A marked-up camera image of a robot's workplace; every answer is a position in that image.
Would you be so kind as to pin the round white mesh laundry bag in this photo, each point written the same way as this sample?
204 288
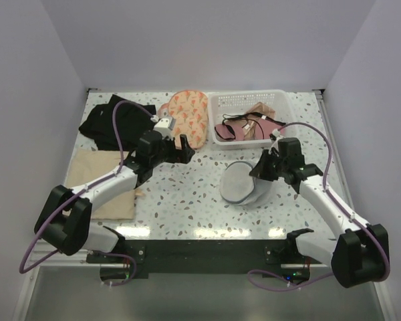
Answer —
238 188

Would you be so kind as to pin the beige folded garment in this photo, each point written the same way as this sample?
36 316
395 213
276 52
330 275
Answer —
88 165

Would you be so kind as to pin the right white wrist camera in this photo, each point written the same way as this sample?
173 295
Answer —
276 135

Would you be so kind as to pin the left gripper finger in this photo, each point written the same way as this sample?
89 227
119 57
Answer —
184 143
183 156

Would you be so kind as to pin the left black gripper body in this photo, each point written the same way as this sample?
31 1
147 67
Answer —
175 150

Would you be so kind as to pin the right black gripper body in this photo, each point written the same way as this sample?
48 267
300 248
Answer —
281 164

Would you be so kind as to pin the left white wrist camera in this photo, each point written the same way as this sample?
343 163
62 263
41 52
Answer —
163 125

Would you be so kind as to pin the tulip print mesh laundry bag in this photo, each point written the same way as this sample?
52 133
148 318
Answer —
189 109

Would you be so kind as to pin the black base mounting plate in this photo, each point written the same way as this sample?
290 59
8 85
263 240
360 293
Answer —
141 258

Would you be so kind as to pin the pink beige bra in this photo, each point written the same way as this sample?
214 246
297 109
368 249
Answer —
259 125

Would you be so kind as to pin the black garment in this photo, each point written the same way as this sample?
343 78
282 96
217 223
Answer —
131 119

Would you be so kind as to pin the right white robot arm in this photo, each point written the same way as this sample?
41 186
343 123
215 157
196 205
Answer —
359 251

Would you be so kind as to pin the white plastic basket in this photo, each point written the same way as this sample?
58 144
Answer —
236 103

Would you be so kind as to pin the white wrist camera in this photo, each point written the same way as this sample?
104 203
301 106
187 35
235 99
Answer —
163 125
276 135

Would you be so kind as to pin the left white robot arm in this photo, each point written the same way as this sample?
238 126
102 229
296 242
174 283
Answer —
65 221

